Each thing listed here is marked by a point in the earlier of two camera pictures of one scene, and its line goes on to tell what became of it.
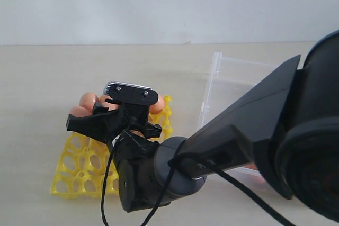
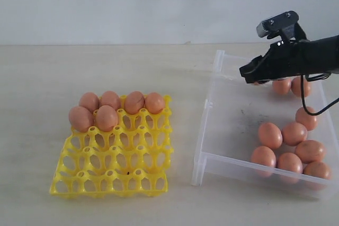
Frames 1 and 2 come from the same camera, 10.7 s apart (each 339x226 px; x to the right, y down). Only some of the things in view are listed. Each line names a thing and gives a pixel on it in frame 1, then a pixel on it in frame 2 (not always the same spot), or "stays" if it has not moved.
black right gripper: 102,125 to 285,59
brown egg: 88,100 stays
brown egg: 158,107 stays
